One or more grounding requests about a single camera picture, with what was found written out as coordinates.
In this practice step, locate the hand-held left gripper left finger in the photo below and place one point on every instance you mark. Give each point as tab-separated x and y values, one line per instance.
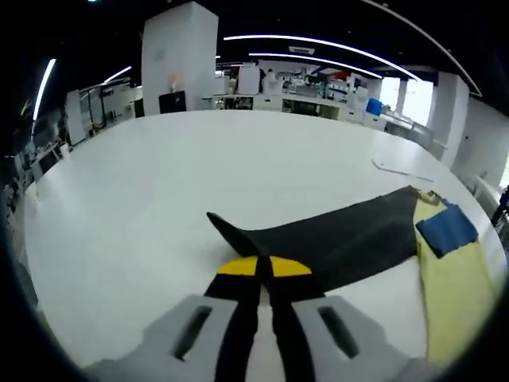
222	318

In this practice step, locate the yellow grey blue garment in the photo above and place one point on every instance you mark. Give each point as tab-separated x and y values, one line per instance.
350	238

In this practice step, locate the long ceiling light strip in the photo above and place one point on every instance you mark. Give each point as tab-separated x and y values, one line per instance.
318	60
318	44

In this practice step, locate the blue plastic bin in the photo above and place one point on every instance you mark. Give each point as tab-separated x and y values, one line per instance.
374	107

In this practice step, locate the plain white pillar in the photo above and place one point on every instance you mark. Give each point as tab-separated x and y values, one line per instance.
449	115

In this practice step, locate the white cabinet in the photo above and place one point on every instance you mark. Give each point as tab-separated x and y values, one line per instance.
249	79

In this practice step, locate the ceiling air vent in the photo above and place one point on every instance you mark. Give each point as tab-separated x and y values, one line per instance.
302	49

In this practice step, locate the white pillar with red mark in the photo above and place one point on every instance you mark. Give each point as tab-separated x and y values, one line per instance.
179	47

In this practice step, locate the white template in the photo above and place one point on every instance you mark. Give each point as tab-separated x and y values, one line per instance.
381	166

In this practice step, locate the long white workbench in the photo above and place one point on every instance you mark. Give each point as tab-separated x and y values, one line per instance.
302	103

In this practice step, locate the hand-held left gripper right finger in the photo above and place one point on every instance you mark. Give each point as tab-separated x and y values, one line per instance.
302	318

